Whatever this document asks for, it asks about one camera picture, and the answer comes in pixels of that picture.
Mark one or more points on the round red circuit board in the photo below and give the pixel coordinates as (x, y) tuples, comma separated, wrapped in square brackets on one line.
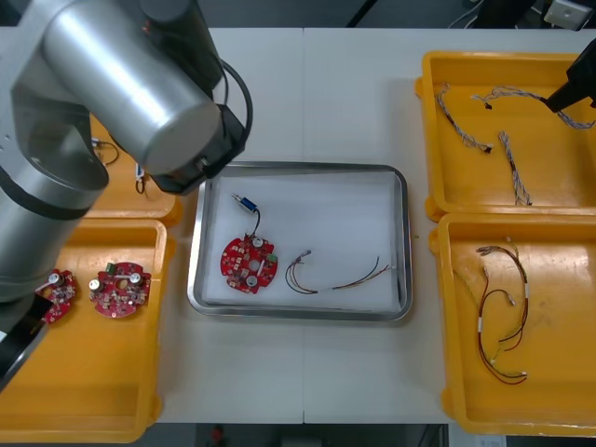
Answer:
[(60, 298), (120, 298), (242, 265)]

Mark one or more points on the white box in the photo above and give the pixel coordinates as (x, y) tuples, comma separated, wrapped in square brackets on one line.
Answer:
[(564, 11)]

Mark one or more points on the small metal solenoid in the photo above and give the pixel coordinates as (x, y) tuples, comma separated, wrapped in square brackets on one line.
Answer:
[(112, 151)]

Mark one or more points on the yellow-orange plastic bin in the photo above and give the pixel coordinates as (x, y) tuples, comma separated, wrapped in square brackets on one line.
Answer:
[(559, 326), (102, 372), (121, 205), (549, 167)]

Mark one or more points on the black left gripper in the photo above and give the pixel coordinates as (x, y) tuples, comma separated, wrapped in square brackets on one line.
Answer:
[(233, 135)]

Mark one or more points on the metal solenoid with blue label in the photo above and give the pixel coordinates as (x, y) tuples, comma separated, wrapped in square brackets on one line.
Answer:
[(247, 203)]

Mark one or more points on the silver-grey and black left arm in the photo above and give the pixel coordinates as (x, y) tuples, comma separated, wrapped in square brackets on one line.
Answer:
[(116, 84)]

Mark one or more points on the metal solenoid with white label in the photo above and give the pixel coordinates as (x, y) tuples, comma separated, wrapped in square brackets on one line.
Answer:
[(139, 172)]

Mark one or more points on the steel tray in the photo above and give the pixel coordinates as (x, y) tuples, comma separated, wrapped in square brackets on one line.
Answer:
[(298, 316)]

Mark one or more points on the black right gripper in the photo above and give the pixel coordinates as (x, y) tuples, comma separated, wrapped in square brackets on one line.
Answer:
[(584, 67)]

